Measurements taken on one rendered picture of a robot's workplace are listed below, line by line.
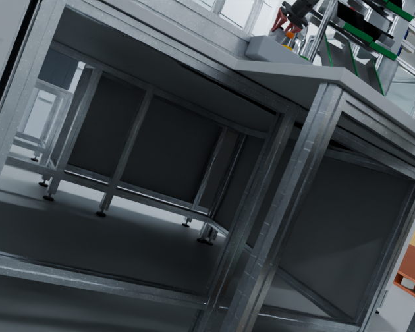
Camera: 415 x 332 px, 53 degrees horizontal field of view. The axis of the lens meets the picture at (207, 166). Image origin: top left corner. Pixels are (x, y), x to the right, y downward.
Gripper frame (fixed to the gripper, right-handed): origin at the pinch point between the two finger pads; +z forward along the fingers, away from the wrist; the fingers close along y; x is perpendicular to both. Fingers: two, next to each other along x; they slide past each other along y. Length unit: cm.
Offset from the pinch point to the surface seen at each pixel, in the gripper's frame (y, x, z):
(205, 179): -80, -63, 146
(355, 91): 15, 63, -22
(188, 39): 40, 35, 1
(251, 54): 18.8, 28.0, -0.9
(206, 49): 34.1, 35.1, 1.1
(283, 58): 10.3, 28.7, -5.3
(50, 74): 42, -112, 153
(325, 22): -19.2, -11.1, -8.9
